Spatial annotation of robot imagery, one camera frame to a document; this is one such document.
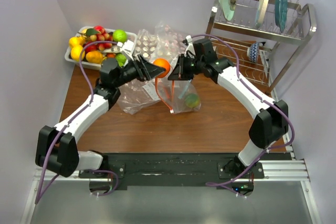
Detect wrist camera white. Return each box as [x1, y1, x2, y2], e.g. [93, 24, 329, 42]
[183, 35, 195, 58]
[117, 40, 134, 60]

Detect yellow lemon front left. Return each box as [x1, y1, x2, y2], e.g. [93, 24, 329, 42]
[70, 45, 86, 62]

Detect white cream plate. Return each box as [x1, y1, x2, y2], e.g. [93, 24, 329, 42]
[255, 0, 269, 29]

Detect green yellow mango fruit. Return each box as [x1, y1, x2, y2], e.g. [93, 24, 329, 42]
[184, 93, 201, 109]

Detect steel dish rack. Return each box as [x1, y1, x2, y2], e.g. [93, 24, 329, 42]
[206, 0, 317, 94]

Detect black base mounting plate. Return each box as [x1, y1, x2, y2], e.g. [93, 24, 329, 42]
[78, 152, 265, 191]

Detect orange fruit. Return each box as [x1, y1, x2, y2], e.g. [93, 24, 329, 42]
[153, 58, 171, 78]

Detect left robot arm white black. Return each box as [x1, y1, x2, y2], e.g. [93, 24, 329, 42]
[35, 56, 165, 178]

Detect white plastic fruit tray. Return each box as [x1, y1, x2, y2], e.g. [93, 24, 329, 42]
[64, 31, 138, 70]

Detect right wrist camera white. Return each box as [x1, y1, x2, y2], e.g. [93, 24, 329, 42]
[183, 35, 195, 58]

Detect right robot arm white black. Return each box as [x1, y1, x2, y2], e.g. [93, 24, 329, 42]
[168, 36, 289, 178]

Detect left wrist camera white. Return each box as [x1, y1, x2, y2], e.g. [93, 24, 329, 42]
[117, 40, 134, 60]

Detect blue white patterned bowl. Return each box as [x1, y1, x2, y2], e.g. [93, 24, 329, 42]
[247, 42, 260, 63]

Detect teal blue plate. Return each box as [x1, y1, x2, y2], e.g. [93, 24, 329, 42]
[274, 0, 288, 33]

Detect red apple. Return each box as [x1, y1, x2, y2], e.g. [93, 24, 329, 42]
[83, 44, 97, 53]

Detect light green guava fruit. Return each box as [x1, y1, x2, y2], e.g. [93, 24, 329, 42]
[115, 53, 127, 67]

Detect clear zip bag orange zipper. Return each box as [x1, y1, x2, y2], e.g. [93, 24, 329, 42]
[155, 78, 201, 114]

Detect clear bag pink dots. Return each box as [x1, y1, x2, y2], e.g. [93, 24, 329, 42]
[150, 22, 188, 67]

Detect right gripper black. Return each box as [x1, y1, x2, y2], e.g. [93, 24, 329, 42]
[169, 54, 205, 81]

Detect green lime fruit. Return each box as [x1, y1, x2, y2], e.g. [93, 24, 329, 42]
[112, 29, 128, 43]

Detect crumpled clear zip bag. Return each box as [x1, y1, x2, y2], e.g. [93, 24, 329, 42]
[117, 80, 161, 114]

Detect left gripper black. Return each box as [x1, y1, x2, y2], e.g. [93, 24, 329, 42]
[113, 54, 165, 88]

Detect silver toy fish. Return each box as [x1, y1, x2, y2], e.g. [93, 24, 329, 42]
[102, 46, 121, 54]

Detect red lychee bunch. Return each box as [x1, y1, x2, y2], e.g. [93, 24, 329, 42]
[88, 33, 113, 51]

